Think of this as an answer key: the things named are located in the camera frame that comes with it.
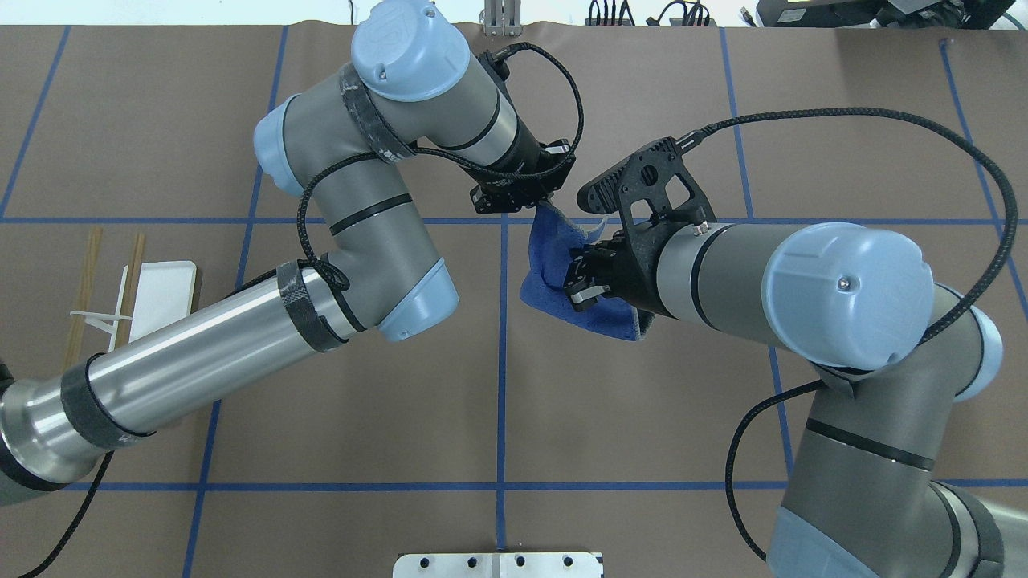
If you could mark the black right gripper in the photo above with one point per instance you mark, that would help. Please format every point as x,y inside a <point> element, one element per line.
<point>629,269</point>

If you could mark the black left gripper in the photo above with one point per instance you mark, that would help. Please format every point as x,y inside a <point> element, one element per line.
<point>528,155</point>

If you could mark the blue microfibre towel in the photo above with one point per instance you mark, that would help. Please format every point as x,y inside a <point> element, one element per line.
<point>554,276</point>

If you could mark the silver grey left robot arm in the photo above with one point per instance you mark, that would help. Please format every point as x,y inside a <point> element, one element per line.
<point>413,87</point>

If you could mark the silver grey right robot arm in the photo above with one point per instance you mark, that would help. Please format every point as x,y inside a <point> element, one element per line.
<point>893,351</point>

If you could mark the wooden white towel rack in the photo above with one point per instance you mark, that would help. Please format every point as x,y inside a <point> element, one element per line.
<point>152,295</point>

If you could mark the black equipment on desk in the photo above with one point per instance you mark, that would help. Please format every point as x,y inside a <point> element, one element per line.
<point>964,15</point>

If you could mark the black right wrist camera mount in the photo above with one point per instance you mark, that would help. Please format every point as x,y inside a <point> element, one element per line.
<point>651,191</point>

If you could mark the aluminium frame post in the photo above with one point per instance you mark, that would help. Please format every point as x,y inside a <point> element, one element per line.
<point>502,18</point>

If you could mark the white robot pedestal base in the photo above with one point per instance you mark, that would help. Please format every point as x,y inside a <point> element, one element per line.
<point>500,564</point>

